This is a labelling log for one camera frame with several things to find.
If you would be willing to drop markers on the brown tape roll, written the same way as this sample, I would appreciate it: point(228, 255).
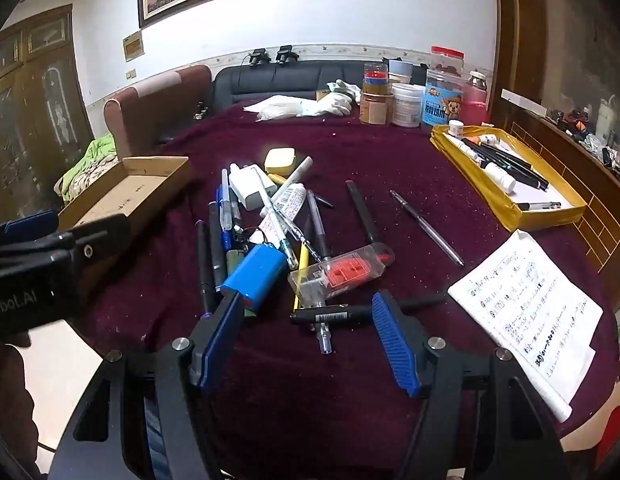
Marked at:
point(324, 95)

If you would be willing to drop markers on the black marker red end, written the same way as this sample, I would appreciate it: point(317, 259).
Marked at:
point(364, 212)

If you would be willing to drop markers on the black gadget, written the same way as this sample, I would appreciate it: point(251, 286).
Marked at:
point(257, 57)
point(287, 56)

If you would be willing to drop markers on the brown cardboard box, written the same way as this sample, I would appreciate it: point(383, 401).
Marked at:
point(140, 185)

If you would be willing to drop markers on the brown armchair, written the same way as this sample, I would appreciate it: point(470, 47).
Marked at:
point(155, 105)

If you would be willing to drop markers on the maroon velvet tablecloth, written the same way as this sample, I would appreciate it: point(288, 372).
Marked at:
point(300, 400)

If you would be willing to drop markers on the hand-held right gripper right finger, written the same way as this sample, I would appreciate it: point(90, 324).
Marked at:
point(396, 345)

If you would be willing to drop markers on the gold yellow tray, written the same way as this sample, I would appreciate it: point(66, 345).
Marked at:
point(540, 212)

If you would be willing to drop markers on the white pen teal tip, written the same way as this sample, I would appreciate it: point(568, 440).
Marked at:
point(280, 230)

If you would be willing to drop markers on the red plastic stool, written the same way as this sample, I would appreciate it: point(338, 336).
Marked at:
point(615, 427)

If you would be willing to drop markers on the amber jar tan label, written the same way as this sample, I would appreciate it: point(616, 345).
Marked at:
point(376, 110)

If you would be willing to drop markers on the white plastic bag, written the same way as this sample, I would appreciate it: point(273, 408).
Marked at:
point(277, 109)

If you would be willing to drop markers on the white paper sheet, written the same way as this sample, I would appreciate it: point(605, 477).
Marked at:
point(550, 185)

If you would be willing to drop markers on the small black clip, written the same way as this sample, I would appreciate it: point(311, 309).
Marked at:
point(201, 111)

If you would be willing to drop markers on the white barcode label tube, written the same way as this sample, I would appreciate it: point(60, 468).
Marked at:
point(290, 200)

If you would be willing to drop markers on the countertop clutter pile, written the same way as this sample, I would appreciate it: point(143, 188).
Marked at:
point(580, 125)

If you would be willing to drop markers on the clear pen black grip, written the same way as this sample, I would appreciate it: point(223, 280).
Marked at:
point(319, 227)

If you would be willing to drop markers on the brown jar blue lid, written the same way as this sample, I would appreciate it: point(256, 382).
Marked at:
point(376, 80)

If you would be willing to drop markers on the black marker purple end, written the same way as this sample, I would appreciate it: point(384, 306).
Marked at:
point(205, 270)

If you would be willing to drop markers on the white cotton glove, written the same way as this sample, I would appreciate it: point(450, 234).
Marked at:
point(345, 91)
point(330, 106)

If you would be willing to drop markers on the green patterned blanket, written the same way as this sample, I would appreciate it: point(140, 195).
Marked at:
point(87, 165)

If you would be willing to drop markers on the wooden glass door cabinet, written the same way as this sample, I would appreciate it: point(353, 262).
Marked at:
point(30, 110)

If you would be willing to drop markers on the white marker pen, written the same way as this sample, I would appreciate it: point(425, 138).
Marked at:
point(297, 175)

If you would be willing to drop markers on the white pill bottle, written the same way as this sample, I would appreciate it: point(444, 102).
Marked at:
point(500, 177)

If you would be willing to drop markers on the black leather sofa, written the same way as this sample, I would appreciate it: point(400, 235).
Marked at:
point(290, 80)

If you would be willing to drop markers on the clear jar red lid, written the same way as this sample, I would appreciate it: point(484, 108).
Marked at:
point(442, 95)

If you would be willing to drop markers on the pink bottle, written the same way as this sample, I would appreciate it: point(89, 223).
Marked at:
point(476, 102)

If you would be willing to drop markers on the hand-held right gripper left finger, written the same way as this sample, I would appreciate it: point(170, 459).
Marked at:
point(217, 350)

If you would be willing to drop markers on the small white bottle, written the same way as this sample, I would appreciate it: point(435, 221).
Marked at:
point(456, 129)

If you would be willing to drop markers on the wooden door frame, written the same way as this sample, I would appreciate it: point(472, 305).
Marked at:
point(520, 35)

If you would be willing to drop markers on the yellow wall plaque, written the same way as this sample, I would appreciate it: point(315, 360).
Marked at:
point(133, 46)

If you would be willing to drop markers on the white plastic tub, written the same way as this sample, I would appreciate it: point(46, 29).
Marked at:
point(406, 107)

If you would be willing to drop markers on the clear pen black cap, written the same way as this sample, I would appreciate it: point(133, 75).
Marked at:
point(540, 205)

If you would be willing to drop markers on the black marker white label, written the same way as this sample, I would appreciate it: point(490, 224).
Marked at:
point(340, 316)

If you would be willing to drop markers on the wooden tiled counter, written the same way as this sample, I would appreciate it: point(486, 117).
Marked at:
point(590, 200)

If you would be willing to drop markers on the red part clear plastic case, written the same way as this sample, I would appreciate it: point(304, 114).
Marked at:
point(345, 272)

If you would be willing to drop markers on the white kettle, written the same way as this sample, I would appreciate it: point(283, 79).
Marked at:
point(606, 120)

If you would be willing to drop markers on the grey blue cup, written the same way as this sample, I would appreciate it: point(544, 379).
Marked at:
point(400, 71)

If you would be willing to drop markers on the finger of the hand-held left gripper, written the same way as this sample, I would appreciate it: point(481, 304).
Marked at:
point(97, 237)
point(32, 225)

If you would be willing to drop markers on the cream yellow box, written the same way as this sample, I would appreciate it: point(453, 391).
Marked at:
point(280, 159)

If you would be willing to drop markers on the person's left forearm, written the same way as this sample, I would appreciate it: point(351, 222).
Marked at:
point(12, 400)

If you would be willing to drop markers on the yellow pen black tip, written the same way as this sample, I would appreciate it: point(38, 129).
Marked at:
point(321, 200)

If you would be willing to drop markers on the slim silver black pen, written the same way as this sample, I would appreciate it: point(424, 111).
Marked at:
point(427, 227)

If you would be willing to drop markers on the printed paper sheet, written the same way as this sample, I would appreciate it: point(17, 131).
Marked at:
point(530, 310)

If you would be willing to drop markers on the white charger block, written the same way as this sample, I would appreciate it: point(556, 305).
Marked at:
point(247, 187)

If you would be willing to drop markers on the blue battery pack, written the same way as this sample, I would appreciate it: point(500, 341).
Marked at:
point(255, 275)

